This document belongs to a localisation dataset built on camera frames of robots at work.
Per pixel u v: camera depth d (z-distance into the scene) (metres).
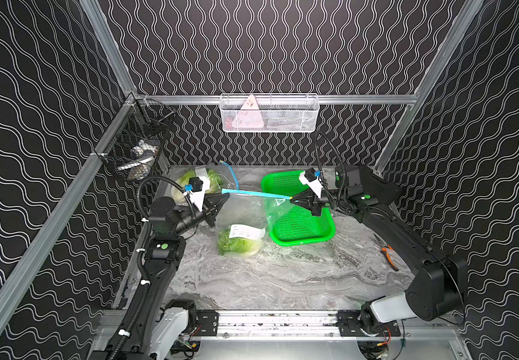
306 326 0.76
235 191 0.69
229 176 1.06
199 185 0.57
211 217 0.60
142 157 0.85
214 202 0.62
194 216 0.58
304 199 0.71
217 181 1.01
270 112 1.33
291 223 0.98
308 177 0.65
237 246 0.80
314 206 0.68
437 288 0.42
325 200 0.66
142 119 0.97
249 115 0.89
